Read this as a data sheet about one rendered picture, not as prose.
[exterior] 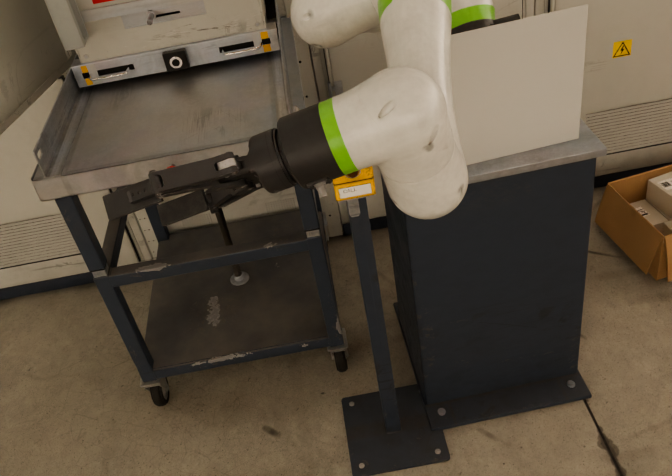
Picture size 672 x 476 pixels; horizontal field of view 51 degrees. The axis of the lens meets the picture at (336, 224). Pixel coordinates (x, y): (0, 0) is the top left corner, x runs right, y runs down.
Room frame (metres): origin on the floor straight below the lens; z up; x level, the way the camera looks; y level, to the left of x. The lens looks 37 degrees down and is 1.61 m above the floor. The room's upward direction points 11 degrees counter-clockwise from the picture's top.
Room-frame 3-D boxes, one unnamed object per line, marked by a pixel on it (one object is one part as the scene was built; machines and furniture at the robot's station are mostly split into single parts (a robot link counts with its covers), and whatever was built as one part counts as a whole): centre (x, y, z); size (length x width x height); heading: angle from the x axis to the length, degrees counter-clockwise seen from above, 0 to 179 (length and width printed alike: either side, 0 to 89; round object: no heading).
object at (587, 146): (1.39, -0.36, 0.74); 0.46 x 0.36 x 0.02; 92
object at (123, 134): (1.70, 0.33, 0.82); 0.68 x 0.62 x 0.06; 0
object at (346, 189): (1.17, -0.05, 0.85); 0.08 x 0.08 x 0.10; 0
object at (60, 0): (1.71, 0.54, 1.09); 0.08 x 0.05 x 0.17; 0
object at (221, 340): (1.70, 0.33, 0.46); 0.64 x 0.58 x 0.66; 0
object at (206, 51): (1.79, 0.33, 0.90); 0.54 x 0.05 x 0.06; 90
